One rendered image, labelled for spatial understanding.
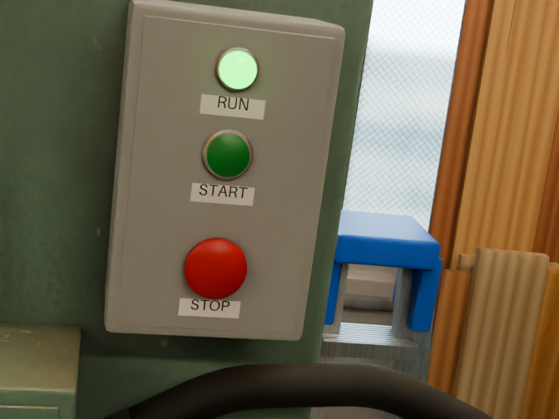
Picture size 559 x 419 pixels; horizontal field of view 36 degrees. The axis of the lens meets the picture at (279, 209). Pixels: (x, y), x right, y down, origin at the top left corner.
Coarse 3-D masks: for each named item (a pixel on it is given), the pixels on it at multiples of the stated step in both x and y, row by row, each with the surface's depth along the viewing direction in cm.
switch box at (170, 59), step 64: (128, 64) 39; (192, 64) 39; (320, 64) 41; (128, 128) 40; (192, 128) 40; (256, 128) 41; (320, 128) 41; (128, 192) 41; (256, 192) 42; (320, 192) 42; (128, 256) 41; (256, 256) 42; (128, 320) 42; (192, 320) 43; (256, 320) 43
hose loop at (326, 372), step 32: (192, 384) 46; (224, 384) 46; (256, 384) 46; (288, 384) 47; (320, 384) 47; (352, 384) 47; (384, 384) 48; (416, 384) 49; (128, 416) 46; (160, 416) 45; (192, 416) 46; (416, 416) 49; (448, 416) 49; (480, 416) 50
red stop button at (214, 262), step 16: (208, 240) 41; (224, 240) 41; (192, 256) 41; (208, 256) 41; (224, 256) 41; (240, 256) 41; (192, 272) 41; (208, 272) 41; (224, 272) 41; (240, 272) 42; (192, 288) 42; (208, 288) 41; (224, 288) 42
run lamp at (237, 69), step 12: (240, 48) 39; (228, 60) 39; (240, 60) 39; (252, 60) 39; (216, 72) 40; (228, 72) 39; (240, 72) 39; (252, 72) 39; (228, 84) 40; (240, 84) 40; (252, 84) 40
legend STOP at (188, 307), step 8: (184, 304) 42; (192, 304) 43; (200, 304) 43; (208, 304) 43; (216, 304) 43; (224, 304) 43; (232, 304) 43; (184, 312) 43; (192, 312) 43; (200, 312) 43; (208, 312) 43; (216, 312) 43; (224, 312) 43; (232, 312) 43
